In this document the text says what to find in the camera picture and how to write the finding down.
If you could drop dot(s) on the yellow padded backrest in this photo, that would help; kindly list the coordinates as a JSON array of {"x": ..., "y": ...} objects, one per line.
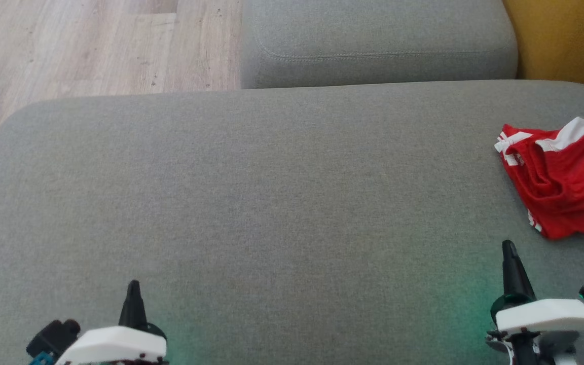
[{"x": 566, "y": 40}]

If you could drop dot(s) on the red shirt with white sleeves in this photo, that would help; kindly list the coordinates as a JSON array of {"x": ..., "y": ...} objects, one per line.
[{"x": 566, "y": 187}]

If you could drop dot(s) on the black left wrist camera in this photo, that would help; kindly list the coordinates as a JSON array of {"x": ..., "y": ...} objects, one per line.
[{"x": 51, "y": 337}]

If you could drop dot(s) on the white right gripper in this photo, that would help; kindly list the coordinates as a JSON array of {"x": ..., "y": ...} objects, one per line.
[{"x": 550, "y": 314}]

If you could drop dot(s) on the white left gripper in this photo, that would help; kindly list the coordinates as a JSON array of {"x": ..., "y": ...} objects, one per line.
[{"x": 114, "y": 344}]

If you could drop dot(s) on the small grey fabric sofa cushion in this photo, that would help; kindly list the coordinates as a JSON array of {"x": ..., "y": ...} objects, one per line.
[{"x": 373, "y": 35}]

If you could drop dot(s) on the large grey fabric sofa seat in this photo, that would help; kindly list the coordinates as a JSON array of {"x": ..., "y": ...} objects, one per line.
[{"x": 271, "y": 203}]

